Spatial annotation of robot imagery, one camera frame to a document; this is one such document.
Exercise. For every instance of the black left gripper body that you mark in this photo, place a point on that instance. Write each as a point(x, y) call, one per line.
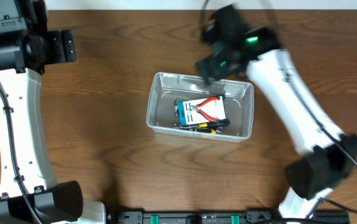
point(53, 53)

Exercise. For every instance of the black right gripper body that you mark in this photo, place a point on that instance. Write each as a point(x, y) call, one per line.
point(220, 66)

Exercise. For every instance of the small black red hammer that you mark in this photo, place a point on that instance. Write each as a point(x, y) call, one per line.
point(196, 107)

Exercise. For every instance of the white blue screwdriver bit box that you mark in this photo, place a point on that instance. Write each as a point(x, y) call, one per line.
point(210, 112)

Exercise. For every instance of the slim black yellow screwdriver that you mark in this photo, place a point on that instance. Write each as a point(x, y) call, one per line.
point(216, 124)

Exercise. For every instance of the silver double ring wrench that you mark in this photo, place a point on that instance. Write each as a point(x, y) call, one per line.
point(219, 130)

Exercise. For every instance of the stubby yellow black screwdriver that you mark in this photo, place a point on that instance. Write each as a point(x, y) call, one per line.
point(205, 130)

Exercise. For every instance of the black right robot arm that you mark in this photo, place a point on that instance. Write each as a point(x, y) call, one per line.
point(327, 154)

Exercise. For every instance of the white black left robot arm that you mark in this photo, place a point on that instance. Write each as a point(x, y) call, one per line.
point(29, 189)

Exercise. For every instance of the clear plastic container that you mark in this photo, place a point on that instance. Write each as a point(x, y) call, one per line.
point(238, 105)

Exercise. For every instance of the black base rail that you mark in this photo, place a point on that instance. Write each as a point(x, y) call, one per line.
point(246, 217)

